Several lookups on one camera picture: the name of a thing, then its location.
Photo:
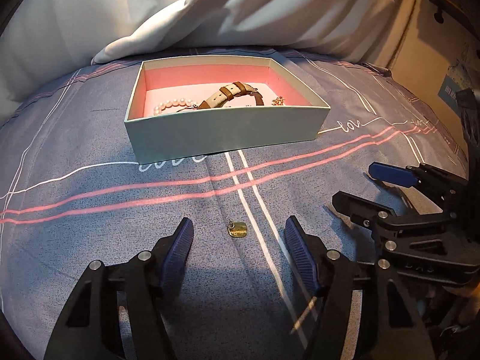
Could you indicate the gold flower earring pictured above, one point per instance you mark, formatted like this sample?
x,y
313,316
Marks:
x,y
278,102

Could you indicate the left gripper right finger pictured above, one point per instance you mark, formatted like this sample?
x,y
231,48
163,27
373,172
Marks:
x,y
365,310

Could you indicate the white curtain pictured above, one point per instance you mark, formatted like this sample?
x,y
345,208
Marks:
x,y
46,39

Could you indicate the gold square pendant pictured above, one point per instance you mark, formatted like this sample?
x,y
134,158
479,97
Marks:
x,y
237,229

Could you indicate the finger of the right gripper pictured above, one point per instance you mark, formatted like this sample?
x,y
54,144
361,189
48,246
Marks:
x,y
428,247
445,189

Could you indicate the blue white wall poster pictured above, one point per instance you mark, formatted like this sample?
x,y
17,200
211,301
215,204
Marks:
x,y
447,92

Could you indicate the beige strap wristwatch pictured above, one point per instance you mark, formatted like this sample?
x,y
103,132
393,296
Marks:
x,y
226,94

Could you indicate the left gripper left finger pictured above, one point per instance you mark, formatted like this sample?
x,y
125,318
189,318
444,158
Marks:
x,y
88,326

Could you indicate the person right hand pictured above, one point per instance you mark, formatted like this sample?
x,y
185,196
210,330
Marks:
x,y
446,307

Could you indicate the grey box pink lining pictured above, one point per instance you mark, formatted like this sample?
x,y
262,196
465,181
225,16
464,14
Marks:
x,y
157,132

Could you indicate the blue plaid bedsheet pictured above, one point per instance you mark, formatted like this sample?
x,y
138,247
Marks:
x,y
72,191

